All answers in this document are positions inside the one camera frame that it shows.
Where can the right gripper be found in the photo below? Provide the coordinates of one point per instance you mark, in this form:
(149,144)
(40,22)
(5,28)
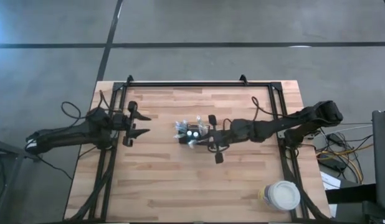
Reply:
(222,137)

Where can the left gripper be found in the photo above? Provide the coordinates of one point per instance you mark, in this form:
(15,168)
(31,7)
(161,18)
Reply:
(121,123)

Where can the blue mouthwash bottle white cap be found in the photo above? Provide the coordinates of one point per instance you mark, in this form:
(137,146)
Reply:
(189,133)
(196,134)

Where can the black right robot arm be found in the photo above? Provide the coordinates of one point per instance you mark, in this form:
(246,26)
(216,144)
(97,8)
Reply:
(289,123)

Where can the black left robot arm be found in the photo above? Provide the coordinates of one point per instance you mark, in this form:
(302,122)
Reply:
(64,137)

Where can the white lidded tub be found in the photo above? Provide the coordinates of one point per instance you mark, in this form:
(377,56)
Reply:
(281,196)

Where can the black power brick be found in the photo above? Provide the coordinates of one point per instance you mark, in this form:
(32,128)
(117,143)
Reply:
(334,164)

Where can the white paper sheet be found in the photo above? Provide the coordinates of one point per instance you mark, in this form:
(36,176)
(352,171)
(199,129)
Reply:
(329,183)

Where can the dark metal stand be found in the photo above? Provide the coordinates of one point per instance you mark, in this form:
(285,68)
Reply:
(8,149)

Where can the black equipment case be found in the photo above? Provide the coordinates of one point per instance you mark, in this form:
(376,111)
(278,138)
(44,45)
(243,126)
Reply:
(384,155)

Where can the black aluminium table frame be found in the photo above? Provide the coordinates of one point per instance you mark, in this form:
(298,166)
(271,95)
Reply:
(195,84)

